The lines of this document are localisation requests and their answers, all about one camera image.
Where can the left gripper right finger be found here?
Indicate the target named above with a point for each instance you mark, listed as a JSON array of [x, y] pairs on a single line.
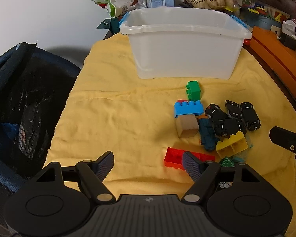
[[203, 175]]

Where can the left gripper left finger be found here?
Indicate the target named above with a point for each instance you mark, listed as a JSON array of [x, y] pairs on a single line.
[[91, 175]]

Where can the red toy brick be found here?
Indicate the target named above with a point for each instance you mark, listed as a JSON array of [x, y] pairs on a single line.
[[173, 158]]

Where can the yellow toy brick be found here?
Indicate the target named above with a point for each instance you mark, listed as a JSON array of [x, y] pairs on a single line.
[[231, 146]]

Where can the blue toy brick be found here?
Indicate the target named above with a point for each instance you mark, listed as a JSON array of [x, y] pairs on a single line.
[[188, 108]]

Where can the green flat toy plate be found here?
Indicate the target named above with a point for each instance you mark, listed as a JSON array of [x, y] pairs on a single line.
[[227, 162]]

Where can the wooden cube block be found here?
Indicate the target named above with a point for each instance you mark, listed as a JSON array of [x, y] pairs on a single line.
[[186, 126]]

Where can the black toy car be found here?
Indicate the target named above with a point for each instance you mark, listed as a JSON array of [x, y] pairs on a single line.
[[250, 116], [223, 125], [233, 109]]

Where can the yellow cloth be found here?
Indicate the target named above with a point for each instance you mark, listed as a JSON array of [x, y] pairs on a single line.
[[111, 108]]

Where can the green toy brick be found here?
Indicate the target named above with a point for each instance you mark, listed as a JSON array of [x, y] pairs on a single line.
[[193, 90]]

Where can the orange box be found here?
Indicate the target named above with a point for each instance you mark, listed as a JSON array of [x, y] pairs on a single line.
[[279, 58]]

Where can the dark blue bag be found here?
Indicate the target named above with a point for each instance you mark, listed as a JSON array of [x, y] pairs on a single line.
[[34, 87]]

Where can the white plastic storage bin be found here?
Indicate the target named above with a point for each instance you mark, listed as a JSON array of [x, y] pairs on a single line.
[[170, 42]]

